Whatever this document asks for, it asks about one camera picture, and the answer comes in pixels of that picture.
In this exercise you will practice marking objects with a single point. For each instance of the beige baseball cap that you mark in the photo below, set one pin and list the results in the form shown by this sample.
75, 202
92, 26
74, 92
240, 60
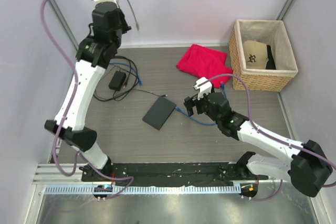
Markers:
255, 54

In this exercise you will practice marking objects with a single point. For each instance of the black power adapter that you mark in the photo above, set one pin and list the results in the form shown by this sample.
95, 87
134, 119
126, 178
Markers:
117, 81

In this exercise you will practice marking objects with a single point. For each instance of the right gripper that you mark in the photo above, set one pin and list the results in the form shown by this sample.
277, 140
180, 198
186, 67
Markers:
190, 102

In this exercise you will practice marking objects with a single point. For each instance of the black item in basket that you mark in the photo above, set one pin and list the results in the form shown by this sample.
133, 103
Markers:
270, 63

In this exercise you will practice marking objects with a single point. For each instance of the black network switch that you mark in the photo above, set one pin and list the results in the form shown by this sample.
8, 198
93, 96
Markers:
159, 112

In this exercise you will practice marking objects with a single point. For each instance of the red cloth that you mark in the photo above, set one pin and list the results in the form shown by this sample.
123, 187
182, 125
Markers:
201, 62

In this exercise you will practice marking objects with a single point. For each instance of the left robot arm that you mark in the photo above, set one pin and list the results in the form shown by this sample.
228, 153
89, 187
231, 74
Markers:
92, 59

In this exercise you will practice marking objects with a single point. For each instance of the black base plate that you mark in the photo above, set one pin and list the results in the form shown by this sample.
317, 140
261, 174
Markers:
183, 174

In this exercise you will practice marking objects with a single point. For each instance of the wicker basket with liner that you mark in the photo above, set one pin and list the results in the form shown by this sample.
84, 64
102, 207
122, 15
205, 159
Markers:
269, 32

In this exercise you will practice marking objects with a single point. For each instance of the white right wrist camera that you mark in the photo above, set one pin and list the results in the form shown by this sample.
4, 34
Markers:
204, 85

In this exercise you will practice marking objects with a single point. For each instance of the white slotted cable duct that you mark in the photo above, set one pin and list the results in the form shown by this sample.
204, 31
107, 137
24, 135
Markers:
106, 189

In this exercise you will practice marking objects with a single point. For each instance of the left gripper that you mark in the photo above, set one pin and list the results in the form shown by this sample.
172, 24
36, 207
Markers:
126, 28

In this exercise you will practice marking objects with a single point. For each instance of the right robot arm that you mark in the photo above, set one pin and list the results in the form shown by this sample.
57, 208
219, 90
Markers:
304, 165

